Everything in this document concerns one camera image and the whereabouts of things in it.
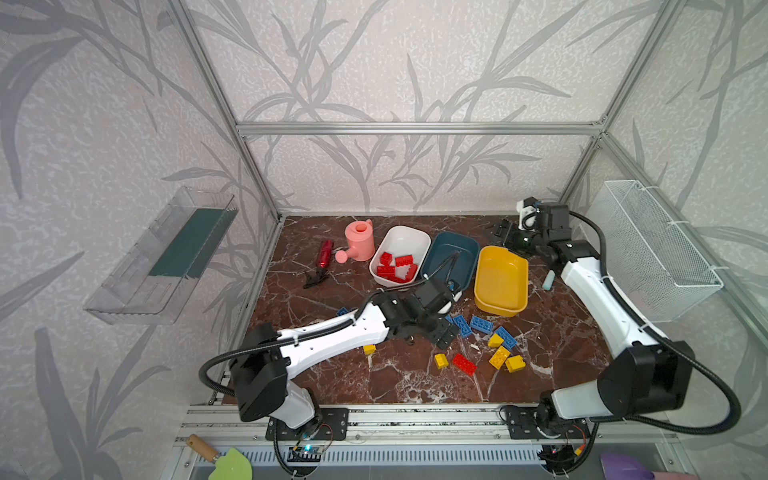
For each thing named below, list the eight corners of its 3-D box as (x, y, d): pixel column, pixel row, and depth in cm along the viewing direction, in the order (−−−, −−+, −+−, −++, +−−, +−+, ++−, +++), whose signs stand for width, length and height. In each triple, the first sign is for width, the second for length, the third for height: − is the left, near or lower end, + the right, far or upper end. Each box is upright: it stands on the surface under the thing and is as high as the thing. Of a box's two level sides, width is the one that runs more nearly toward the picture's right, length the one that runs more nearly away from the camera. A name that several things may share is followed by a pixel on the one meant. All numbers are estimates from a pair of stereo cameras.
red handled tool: (307, 288, 101) (304, 283, 99) (324, 244, 114) (322, 238, 111) (321, 290, 101) (319, 285, 98) (336, 245, 113) (335, 240, 111)
